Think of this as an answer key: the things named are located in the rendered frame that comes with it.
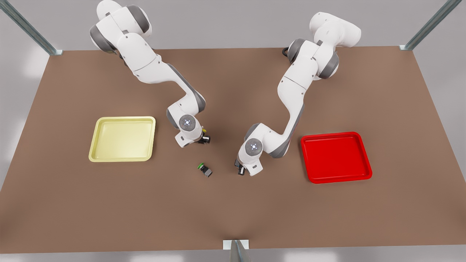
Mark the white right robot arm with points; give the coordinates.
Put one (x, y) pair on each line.
(140, 54)

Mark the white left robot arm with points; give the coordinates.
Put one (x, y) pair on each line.
(295, 83)

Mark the pale yellow tray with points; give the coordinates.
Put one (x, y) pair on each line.
(123, 139)

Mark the red tray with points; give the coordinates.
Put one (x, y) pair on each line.
(335, 157)

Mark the green push-button switch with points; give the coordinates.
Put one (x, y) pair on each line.
(205, 169)

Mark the silver frame post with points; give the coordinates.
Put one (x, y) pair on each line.
(31, 30)
(429, 25)
(236, 250)

